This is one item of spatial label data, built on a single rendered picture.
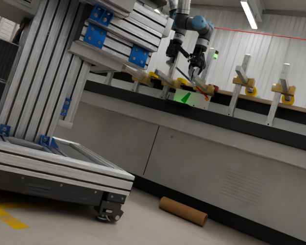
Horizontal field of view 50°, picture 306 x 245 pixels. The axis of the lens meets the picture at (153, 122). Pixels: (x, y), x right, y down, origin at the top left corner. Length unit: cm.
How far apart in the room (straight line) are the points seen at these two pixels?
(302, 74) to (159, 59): 450
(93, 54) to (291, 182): 146
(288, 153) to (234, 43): 844
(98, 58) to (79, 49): 10
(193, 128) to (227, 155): 32
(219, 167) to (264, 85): 750
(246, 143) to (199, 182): 48
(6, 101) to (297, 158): 159
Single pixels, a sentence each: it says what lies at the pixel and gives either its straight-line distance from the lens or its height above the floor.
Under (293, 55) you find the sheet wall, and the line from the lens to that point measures 992.
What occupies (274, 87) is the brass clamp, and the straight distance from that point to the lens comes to 214.
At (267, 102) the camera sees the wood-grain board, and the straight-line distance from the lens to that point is 233.
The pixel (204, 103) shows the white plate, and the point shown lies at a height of 74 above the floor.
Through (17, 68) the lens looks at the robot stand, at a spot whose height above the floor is 53.
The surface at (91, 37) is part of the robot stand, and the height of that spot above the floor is 75.
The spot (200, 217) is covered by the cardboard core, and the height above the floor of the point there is 5.
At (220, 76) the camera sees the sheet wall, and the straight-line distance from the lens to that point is 1015.
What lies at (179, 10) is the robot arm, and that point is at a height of 117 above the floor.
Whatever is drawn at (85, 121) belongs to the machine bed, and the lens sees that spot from 291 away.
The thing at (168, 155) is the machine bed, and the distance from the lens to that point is 248.
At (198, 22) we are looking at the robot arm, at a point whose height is 111.
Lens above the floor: 42
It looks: 3 degrees up
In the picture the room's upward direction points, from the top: 18 degrees clockwise
